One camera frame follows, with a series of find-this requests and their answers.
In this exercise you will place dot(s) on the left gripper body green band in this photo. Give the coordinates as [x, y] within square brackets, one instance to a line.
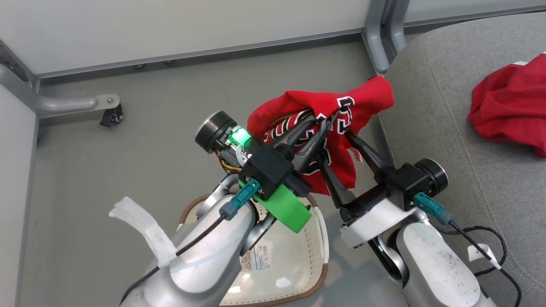
[215, 128]

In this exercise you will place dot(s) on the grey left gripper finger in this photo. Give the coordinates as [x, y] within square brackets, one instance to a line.
[294, 136]
[311, 153]

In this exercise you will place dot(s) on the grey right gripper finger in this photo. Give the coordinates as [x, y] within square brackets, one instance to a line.
[367, 155]
[337, 187]

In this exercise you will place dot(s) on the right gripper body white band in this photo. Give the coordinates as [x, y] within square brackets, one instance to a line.
[375, 217]

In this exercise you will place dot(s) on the red jersey with black lettering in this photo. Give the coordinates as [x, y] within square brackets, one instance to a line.
[298, 102]

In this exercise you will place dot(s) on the plain red shirt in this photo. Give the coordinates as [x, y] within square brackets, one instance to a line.
[512, 106]

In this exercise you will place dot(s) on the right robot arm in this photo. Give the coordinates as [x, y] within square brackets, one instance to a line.
[431, 264]

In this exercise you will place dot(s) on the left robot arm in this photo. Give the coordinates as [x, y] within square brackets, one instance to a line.
[204, 264]

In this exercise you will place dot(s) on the grey fabric sofa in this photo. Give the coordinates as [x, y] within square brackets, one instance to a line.
[448, 128]

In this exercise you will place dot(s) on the black caster wheel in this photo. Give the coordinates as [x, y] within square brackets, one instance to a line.
[111, 117]

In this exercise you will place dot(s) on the grey metal tube foot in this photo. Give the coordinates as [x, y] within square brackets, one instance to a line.
[51, 103]

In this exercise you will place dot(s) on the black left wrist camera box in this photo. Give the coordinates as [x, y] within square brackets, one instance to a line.
[266, 170]

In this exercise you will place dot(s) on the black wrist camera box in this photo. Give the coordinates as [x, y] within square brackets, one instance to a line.
[266, 170]
[403, 183]

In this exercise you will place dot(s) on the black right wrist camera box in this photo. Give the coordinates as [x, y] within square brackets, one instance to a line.
[403, 183]

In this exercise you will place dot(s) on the grey partition base rail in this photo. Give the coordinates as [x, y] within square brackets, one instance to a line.
[213, 51]

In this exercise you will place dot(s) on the grey double frame post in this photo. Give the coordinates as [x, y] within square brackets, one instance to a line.
[375, 38]

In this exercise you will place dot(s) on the grey partition side rail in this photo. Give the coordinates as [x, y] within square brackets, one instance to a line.
[17, 59]

